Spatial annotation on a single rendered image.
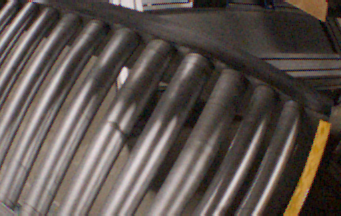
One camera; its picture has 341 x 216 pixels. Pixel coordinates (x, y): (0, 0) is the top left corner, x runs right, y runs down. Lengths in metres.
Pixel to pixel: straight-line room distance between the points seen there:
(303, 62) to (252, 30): 0.21
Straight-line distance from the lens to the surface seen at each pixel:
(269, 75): 1.17
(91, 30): 1.19
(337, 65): 2.04
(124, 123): 1.08
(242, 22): 2.04
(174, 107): 1.10
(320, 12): 0.92
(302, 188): 1.04
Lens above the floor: 1.71
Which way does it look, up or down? 56 degrees down
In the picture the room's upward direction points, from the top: 9 degrees clockwise
